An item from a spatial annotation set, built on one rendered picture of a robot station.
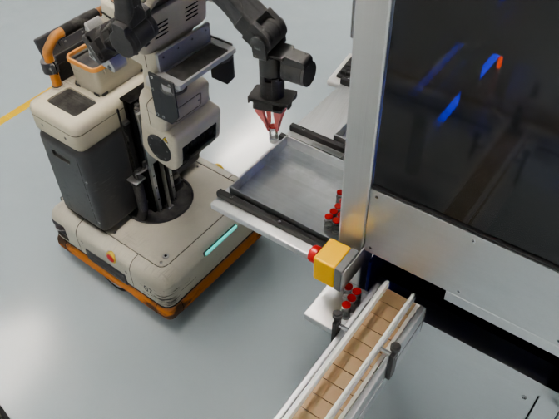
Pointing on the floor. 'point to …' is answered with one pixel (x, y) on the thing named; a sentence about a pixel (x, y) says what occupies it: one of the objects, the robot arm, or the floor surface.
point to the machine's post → (363, 120)
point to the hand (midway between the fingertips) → (273, 127)
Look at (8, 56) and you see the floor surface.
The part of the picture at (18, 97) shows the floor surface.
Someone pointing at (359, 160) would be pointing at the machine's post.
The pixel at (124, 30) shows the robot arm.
